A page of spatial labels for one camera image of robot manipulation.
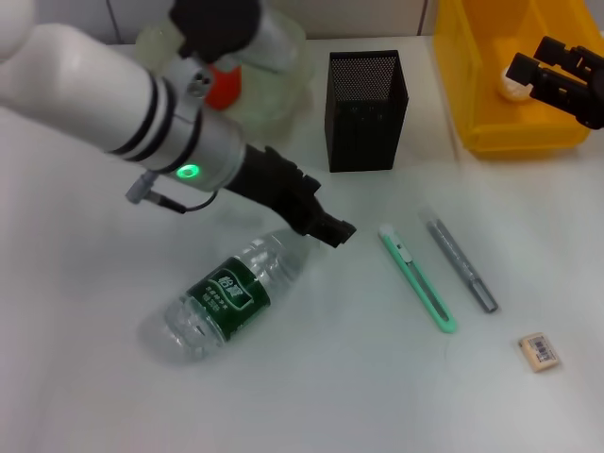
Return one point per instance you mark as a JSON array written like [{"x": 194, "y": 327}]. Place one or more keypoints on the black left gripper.
[{"x": 273, "y": 184}]

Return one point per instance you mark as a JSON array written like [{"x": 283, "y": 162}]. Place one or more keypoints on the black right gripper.
[{"x": 592, "y": 99}]

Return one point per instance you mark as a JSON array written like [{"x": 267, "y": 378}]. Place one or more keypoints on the white paper ball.
[{"x": 515, "y": 90}]

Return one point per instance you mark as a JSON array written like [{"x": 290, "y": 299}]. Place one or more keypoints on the green utility knife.
[{"x": 417, "y": 278}]

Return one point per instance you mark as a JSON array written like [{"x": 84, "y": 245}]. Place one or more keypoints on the clear green-label water bottle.
[{"x": 226, "y": 295}]

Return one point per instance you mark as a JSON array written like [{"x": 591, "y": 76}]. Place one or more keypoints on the red tomato ball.
[{"x": 224, "y": 89}]

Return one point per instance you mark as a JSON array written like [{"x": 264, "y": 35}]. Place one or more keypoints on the beige eraser with barcode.
[{"x": 540, "y": 353}]

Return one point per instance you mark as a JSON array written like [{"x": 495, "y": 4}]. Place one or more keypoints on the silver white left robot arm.
[{"x": 94, "y": 94}]

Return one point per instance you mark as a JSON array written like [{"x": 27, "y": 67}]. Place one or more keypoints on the black mesh pen holder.
[{"x": 363, "y": 132}]

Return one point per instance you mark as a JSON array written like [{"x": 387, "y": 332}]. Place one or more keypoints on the grey pen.
[{"x": 458, "y": 257}]

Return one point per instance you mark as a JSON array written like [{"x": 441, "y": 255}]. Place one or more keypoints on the green glass fruit plate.
[{"x": 278, "y": 94}]

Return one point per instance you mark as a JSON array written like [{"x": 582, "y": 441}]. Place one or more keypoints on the yellow plastic bin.
[{"x": 481, "y": 94}]

